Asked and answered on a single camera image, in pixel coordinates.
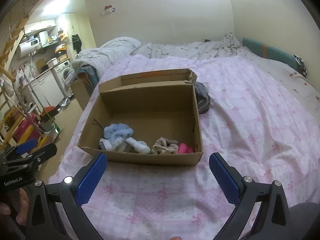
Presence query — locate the pink sponge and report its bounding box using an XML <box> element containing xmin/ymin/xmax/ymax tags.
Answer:
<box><xmin>178</xmin><ymin>143</ymin><xmax>194</xmax><ymax>154</ymax></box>

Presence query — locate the teal headboard cushion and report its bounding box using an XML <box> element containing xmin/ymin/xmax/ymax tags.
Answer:
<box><xmin>242</xmin><ymin>37</ymin><xmax>300</xmax><ymax>72</ymax></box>

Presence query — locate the light blue fluffy sock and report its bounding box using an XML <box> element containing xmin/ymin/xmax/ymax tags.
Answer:
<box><xmin>125</xmin><ymin>138</ymin><xmax>151</xmax><ymax>154</ymax></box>
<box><xmin>99</xmin><ymin>123</ymin><xmax>134</xmax><ymax>152</ymax></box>

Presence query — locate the black and white patterned pillow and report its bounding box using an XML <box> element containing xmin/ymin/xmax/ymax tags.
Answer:
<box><xmin>293</xmin><ymin>54</ymin><xmax>307</xmax><ymax>78</ymax></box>

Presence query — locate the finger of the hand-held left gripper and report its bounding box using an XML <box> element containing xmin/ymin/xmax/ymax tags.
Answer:
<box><xmin>2</xmin><ymin>143</ymin><xmax>58</xmax><ymax>172</ymax></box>
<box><xmin>14</xmin><ymin>139</ymin><xmax>38</xmax><ymax>154</ymax></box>

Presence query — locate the white water heater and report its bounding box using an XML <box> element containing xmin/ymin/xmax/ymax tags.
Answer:
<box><xmin>19</xmin><ymin>40</ymin><xmax>42</xmax><ymax>58</ymax></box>

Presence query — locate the black hanging garment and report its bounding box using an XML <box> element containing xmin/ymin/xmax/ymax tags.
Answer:
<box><xmin>72</xmin><ymin>34</ymin><xmax>82</xmax><ymax>51</ymax></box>

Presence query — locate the wooden ladder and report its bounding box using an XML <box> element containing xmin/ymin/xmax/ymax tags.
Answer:
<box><xmin>0</xmin><ymin>17</ymin><xmax>25</xmax><ymax>72</ymax></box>

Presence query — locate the white wall cabinet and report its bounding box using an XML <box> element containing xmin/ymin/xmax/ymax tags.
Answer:
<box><xmin>24</xmin><ymin>19</ymin><xmax>57</xmax><ymax>34</ymax></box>

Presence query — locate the cardboard box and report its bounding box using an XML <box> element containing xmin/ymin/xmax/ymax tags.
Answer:
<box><xmin>77</xmin><ymin>68</ymin><xmax>203</xmax><ymax>167</ymax></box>

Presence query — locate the person's right leg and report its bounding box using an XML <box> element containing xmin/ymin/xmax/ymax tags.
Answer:
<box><xmin>287</xmin><ymin>202</ymin><xmax>320</xmax><ymax>240</ymax></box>

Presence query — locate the pink printed blanket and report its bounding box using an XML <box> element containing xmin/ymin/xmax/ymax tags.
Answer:
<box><xmin>47</xmin><ymin>55</ymin><xmax>320</xmax><ymax>240</ymax></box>

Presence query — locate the person's left hand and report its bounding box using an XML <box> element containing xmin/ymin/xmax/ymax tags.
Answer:
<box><xmin>0</xmin><ymin>187</ymin><xmax>32</xmax><ymax>222</ymax></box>

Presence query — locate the grey duvet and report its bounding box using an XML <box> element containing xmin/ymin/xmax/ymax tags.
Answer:
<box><xmin>72</xmin><ymin>37</ymin><xmax>143</xmax><ymax>79</ymax></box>

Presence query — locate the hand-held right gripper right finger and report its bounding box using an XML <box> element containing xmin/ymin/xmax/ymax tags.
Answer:
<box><xmin>209</xmin><ymin>152</ymin><xmax>290</xmax><ymax>240</ymax></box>

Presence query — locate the brown bedside box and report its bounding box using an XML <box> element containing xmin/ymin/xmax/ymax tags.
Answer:
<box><xmin>71</xmin><ymin>79</ymin><xmax>93</xmax><ymax>111</ymax></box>

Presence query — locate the dark striped cloth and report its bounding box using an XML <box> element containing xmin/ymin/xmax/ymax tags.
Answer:
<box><xmin>194</xmin><ymin>81</ymin><xmax>211</xmax><ymax>114</ymax></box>

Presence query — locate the white base cabinet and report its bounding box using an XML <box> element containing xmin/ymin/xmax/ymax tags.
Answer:
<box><xmin>32</xmin><ymin>74</ymin><xmax>65</xmax><ymax>107</ymax></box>

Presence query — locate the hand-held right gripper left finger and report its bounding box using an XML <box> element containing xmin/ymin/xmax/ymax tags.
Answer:
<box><xmin>25</xmin><ymin>152</ymin><xmax>108</xmax><ymax>240</ymax></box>

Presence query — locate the blue clothes pile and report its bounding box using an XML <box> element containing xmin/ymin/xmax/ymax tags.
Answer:
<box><xmin>77</xmin><ymin>65</ymin><xmax>98</xmax><ymax>86</ymax></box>

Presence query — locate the white washing machine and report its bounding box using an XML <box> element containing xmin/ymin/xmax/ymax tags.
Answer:
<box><xmin>54</xmin><ymin>59</ymin><xmax>74</xmax><ymax>90</ymax></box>

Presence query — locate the grey patterned bedsheet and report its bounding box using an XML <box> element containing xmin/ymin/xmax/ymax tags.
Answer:
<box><xmin>130</xmin><ymin>32</ymin><xmax>253</xmax><ymax>59</ymax></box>

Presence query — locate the beige frilly scrunchie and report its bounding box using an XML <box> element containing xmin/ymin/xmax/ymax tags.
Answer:
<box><xmin>151</xmin><ymin>144</ymin><xmax>178</xmax><ymax>155</ymax></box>

